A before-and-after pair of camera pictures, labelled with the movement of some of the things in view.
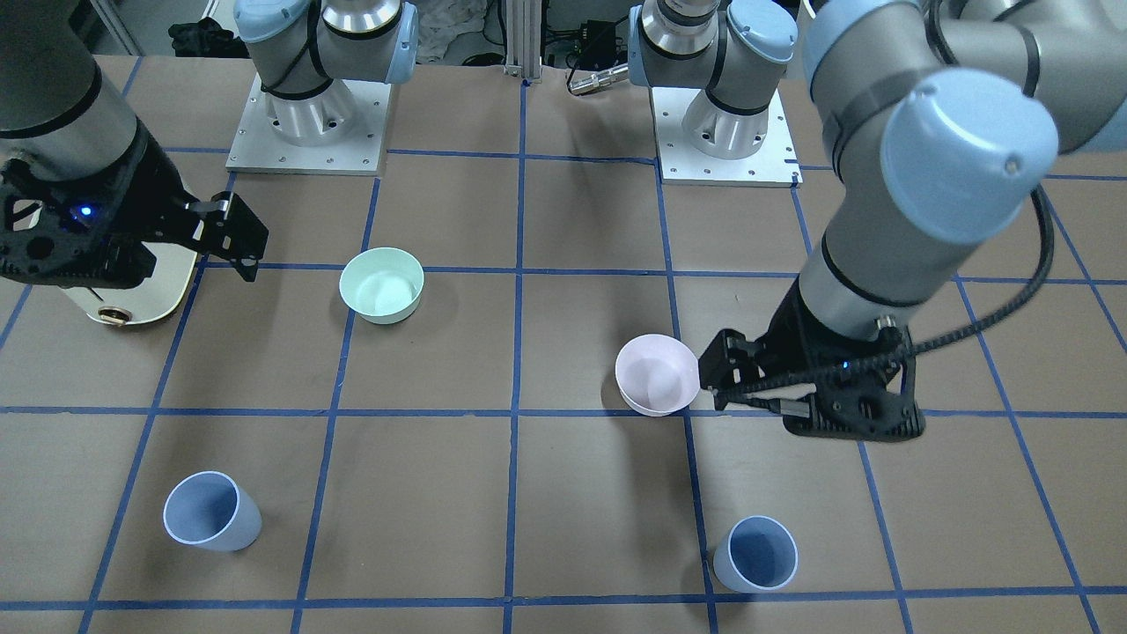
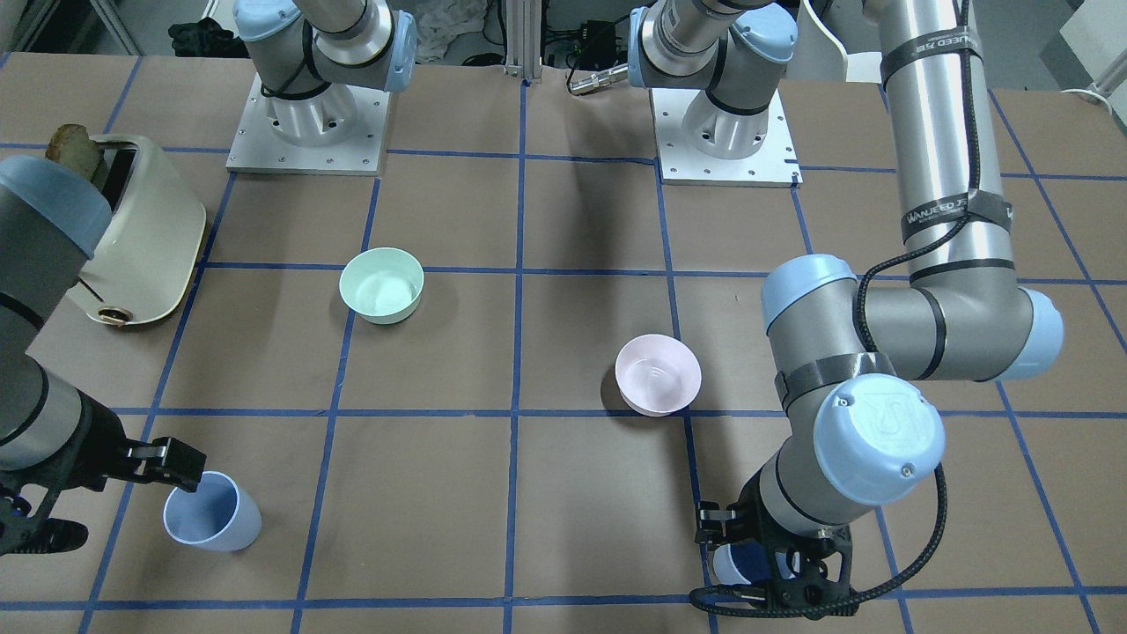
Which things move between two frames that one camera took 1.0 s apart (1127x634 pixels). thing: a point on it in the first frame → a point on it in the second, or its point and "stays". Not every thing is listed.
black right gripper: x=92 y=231 → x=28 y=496
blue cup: x=210 y=511 stays
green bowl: x=381 y=284 stays
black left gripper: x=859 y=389 → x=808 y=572
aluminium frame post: x=523 y=38 stays
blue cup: x=759 y=554 stays
